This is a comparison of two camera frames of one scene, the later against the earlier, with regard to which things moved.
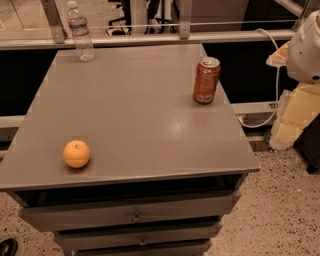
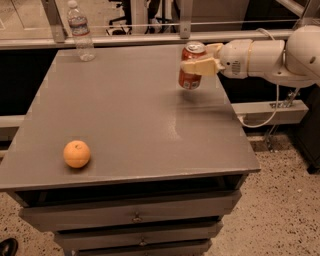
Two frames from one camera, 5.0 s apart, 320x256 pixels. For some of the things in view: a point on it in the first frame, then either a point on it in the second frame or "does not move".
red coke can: (206, 80) to (188, 80)
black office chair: (122, 25) does not move
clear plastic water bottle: (80, 29) does not move
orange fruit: (76, 153) does not move
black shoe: (9, 247) does not move
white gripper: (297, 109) to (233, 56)
